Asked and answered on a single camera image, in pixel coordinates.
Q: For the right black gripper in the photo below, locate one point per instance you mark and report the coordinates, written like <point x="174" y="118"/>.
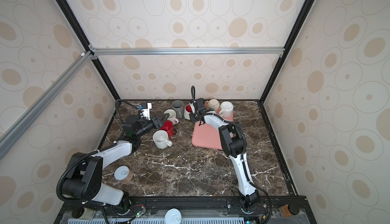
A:
<point x="192" y="118"/>

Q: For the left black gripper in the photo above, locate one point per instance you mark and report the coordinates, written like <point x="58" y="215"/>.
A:
<point x="156" y="121"/>

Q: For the pinkish white ceramic mug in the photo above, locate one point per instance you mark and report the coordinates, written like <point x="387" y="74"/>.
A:
<point x="172" y="116"/>

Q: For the red ceramic mug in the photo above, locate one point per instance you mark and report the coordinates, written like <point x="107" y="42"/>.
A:
<point x="169" y="128"/>

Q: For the white ceramic mug front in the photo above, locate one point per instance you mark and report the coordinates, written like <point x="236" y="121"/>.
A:
<point x="187" y="112"/>

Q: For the beige ceramic mug front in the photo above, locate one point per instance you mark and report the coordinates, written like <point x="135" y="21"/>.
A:
<point x="161" y="139"/>

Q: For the beige ceramic mug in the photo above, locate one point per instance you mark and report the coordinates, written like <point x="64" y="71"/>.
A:
<point x="213" y="104"/>
<point x="161" y="139"/>

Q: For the dark grey ceramic mug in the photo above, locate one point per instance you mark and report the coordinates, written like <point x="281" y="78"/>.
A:
<point x="178" y="107"/>

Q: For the white ceramic mug back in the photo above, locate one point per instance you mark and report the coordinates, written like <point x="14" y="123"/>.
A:
<point x="226" y="109"/>

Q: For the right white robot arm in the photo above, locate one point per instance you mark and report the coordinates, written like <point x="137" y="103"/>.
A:
<point x="233" y="143"/>

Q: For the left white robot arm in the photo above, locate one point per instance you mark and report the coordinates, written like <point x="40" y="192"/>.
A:
<point x="82" y="179"/>

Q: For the beige ceramic mug back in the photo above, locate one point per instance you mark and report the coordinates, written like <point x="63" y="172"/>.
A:
<point x="213" y="104"/>

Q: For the pink plastic tray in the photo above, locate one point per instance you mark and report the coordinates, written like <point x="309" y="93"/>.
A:
<point x="207" y="136"/>

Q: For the brown tape roll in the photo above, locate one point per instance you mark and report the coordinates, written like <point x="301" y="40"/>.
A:
<point x="123" y="174"/>

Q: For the aluminium crossbar back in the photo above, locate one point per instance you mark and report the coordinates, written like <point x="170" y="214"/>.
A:
<point x="188" y="51"/>

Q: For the aluminium crossbar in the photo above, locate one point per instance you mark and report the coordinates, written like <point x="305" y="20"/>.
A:
<point x="188" y="51"/>
<point x="25" y="121"/>

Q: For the white round can lid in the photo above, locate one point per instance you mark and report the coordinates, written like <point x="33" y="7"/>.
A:
<point x="173" y="216"/>

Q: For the aluminium crossbar left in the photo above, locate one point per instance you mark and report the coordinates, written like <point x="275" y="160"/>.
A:
<point x="25" y="121"/>

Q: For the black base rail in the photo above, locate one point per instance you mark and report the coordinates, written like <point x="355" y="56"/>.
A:
<point x="196" y="210"/>

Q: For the black corner frame post right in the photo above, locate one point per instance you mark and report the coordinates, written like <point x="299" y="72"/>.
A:
<point x="307" y="5"/>

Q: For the black corner frame post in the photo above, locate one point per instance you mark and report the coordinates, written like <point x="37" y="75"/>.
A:
<point x="78" y="30"/>
<point x="307" y="5"/>

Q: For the black corner frame post left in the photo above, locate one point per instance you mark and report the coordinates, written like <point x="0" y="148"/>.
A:
<point x="78" y="30"/>

